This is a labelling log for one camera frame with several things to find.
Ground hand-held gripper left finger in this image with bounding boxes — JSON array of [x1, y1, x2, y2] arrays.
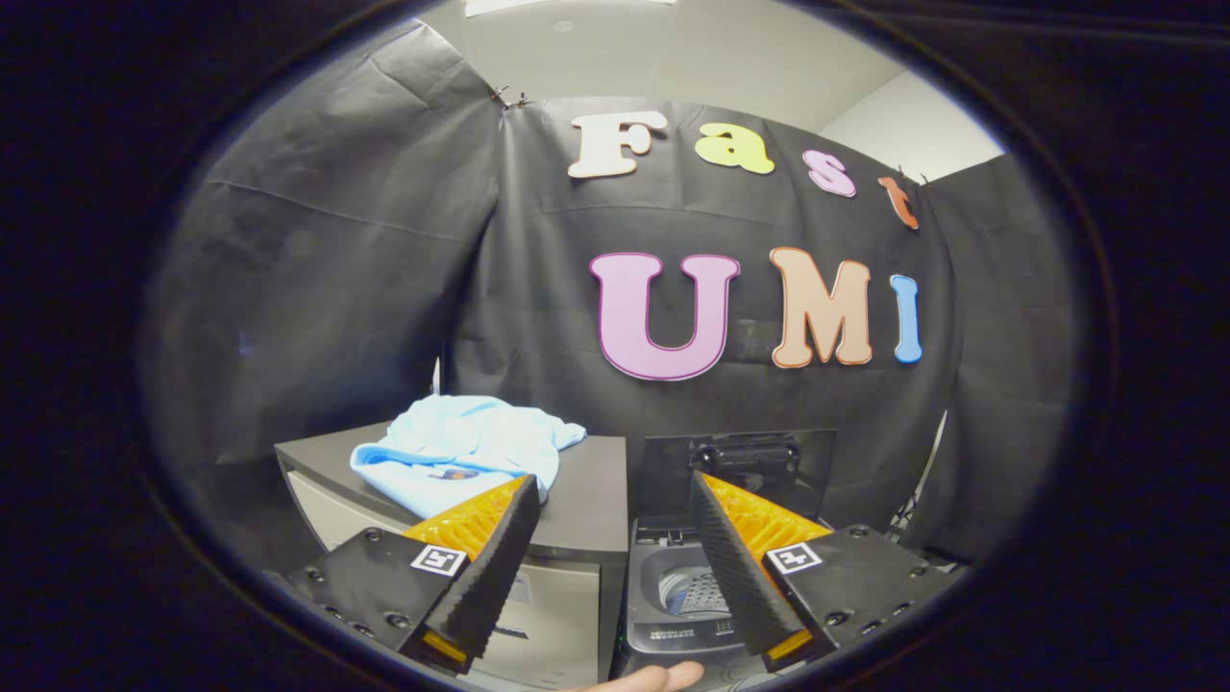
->
[[285, 473, 541, 675]]

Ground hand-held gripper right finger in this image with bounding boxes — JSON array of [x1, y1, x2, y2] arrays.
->
[[689, 470, 963, 674]]

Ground grey washing machine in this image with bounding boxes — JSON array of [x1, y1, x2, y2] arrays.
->
[[615, 517, 829, 689]]

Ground light blue shirt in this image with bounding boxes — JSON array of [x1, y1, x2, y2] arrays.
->
[[350, 394, 588, 521]]

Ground grey and beige cabinet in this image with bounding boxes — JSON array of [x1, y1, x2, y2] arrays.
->
[[274, 423, 631, 689]]

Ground black backdrop cloth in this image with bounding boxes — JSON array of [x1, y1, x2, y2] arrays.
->
[[144, 19, 1079, 578]]

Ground black cables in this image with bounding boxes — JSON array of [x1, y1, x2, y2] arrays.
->
[[886, 471, 931, 544]]

